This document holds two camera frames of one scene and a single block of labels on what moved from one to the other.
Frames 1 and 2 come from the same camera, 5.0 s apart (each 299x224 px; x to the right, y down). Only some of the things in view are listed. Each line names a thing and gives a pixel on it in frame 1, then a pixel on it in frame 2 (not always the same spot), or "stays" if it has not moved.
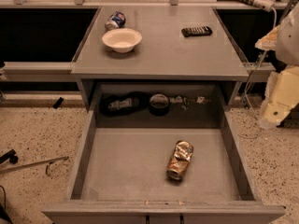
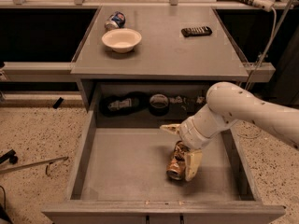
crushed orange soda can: x=179 y=160 stays
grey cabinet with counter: x=158 y=66 stays
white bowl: x=122 y=39 stays
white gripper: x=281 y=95 -> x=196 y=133
